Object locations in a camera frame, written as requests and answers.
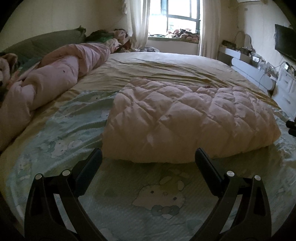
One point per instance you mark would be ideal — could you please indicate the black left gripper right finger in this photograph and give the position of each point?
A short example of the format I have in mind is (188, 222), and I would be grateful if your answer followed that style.
(242, 211)

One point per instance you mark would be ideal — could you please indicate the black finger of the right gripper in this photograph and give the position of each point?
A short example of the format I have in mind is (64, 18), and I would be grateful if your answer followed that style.
(291, 125)

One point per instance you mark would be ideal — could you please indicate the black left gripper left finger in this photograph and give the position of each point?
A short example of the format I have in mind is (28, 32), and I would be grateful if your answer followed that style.
(43, 220)

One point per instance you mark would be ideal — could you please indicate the pink quilted jacket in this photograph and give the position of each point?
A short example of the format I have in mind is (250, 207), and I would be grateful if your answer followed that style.
(157, 121)

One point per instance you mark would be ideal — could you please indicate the clothes pile on windowsill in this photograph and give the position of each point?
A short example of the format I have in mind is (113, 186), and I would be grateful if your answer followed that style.
(184, 35)

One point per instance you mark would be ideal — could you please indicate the clothes pile by headboard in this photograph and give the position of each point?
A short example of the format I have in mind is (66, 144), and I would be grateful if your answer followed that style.
(118, 40)

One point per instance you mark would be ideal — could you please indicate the white drawer cabinet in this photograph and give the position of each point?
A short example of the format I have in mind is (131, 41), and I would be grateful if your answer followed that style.
(284, 92)

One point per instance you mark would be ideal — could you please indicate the white curved low bench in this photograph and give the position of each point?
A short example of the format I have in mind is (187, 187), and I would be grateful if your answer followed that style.
(254, 75)

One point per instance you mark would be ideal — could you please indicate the light blue cartoon blanket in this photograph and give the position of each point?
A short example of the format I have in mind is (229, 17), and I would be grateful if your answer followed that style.
(130, 201)

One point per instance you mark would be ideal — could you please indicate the grey desk with clutter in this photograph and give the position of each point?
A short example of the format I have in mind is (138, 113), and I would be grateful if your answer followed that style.
(228, 51)

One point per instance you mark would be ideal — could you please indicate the beige bed sheet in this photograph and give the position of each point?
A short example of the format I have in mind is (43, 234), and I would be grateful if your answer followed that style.
(120, 69)

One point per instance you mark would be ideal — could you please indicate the right cream curtain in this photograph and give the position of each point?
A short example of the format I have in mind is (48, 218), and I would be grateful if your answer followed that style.
(210, 28)

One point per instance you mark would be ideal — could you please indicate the cream curtain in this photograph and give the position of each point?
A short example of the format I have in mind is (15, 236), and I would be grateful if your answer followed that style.
(210, 28)
(137, 13)

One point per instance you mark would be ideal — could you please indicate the rolled pink duvet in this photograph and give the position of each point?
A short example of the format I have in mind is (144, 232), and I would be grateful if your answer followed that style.
(56, 73)

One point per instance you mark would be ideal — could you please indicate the left cream curtain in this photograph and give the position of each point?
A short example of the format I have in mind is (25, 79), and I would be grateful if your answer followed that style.
(137, 13)

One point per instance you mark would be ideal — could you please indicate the black wall television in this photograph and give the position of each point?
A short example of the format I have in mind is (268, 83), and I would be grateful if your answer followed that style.
(285, 41)

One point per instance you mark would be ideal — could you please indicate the white wall air conditioner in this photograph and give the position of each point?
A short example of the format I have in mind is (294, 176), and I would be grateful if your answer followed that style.
(247, 1)

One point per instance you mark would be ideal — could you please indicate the window with dark frame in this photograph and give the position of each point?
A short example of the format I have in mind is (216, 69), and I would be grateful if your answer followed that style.
(169, 16)

